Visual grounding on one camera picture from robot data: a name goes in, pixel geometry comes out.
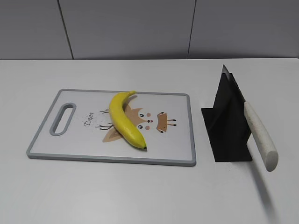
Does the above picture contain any grey-rimmed white cutting board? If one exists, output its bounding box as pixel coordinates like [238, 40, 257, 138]
[27, 89, 196, 167]

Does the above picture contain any yellow plastic banana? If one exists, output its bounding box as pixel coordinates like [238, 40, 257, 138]
[109, 91, 147, 150]

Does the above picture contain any cleaver knife with white handle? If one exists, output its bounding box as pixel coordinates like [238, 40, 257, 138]
[222, 65, 278, 172]

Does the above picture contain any black knife stand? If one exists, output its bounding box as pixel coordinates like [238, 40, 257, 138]
[201, 73, 252, 162]

